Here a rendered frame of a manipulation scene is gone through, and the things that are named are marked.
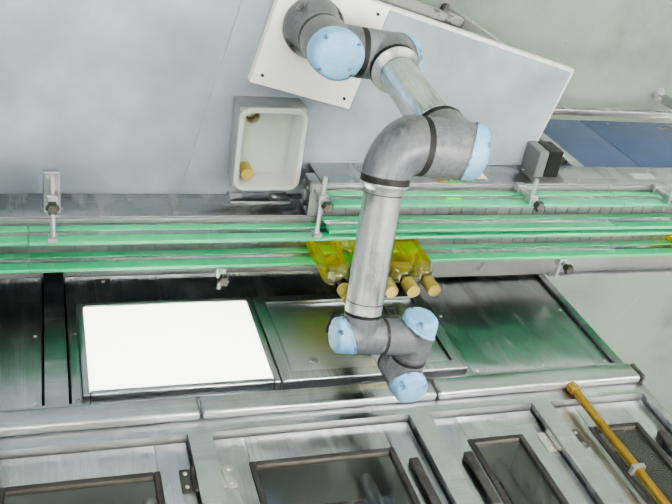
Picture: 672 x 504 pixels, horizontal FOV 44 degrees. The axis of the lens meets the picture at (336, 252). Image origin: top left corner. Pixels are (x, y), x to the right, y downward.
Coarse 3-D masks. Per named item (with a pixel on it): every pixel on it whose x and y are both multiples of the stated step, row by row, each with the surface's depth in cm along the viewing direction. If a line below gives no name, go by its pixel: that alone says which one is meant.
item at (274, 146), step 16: (256, 112) 206; (272, 112) 207; (288, 112) 208; (304, 112) 210; (240, 128) 206; (256, 128) 216; (272, 128) 217; (288, 128) 218; (304, 128) 211; (240, 144) 209; (256, 144) 218; (272, 144) 219; (288, 144) 221; (304, 144) 214; (240, 160) 219; (256, 160) 220; (272, 160) 222; (288, 160) 222; (240, 176) 219; (256, 176) 220; (272, 176) 222; (288, 176) 222
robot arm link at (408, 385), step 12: (384, 360) 179; (384, 372) 178; (396, 372) 174; (408, 372) 173; (420, 372) 175; (396, 384) 173; (408, 384) 172; (420, 384) 173; (396, 396) 174; (408, 396) 174; (420, 396) 175
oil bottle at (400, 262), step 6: (396, 246) 221; (396, 252) 218; (402, 252) 218; (396, 258) 215; (402, 258) 216; (408, 258) 216; (396, 264) 213; (402, 264) 213; (408, 264) 214; (396, 270) 212; (402, 270) 212; (408, 270) 213; (390, 276) 214; (396, 276) 213; (396, 282) 214
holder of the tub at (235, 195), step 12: (240, 96) 211; (252, 96) 212; (264, 96) 214; (240, 108) 205; (288, 108) 209; (300, 108) 210; (228, 168) 220; (228, 192) 224; (240, 192) 225; (252, 192) 227; (264, 192) 228; (276, 192) 228
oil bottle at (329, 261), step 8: (312, 248) 218; (320, 248) 214; (328, 248) 214; (336, 248) 215; (312, 256) 219; (320, 256) 212; (328, 256) 211; (336, 256) 211; (320, 264) 212; (328, 264) 208; (336, 264) 208; (344, 264) 209; (320, 272) 212; (328, 272) 207; (336, 272) 207; (344, 272) 207; (328, 280) 208
